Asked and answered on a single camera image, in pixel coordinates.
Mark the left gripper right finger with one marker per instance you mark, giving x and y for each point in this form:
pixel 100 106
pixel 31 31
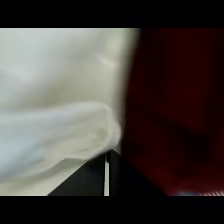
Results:
pixel 125 180

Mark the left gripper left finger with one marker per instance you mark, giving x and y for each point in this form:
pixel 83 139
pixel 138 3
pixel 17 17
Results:
pixel 86 181

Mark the white shirt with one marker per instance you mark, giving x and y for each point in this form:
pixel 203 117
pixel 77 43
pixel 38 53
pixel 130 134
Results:
pixel 56 106

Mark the red garment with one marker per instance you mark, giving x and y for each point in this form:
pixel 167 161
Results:
pixel 176 106

